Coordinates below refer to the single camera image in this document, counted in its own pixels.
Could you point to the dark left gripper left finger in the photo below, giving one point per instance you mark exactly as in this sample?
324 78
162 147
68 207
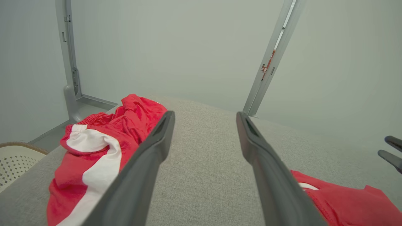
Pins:
138 182

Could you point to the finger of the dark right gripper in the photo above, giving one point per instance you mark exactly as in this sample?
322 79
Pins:
394 161
395 142

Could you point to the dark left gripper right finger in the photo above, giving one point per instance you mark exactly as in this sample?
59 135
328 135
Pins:
276 188

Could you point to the red shorts with white stripe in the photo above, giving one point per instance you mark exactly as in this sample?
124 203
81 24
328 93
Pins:
125 125

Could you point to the red Bulls jersey white sleeves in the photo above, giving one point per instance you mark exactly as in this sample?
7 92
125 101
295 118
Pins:
351 207

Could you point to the cream perforated laundry basket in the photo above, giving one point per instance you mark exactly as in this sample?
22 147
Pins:
15 163

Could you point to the grey partition floor rail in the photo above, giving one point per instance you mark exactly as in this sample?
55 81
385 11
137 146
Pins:
97 102

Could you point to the grey curved-foot partition post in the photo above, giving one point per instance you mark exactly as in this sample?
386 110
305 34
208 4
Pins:
70 103

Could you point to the grey straight partition post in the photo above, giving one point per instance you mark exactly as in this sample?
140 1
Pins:
277 31
287 31

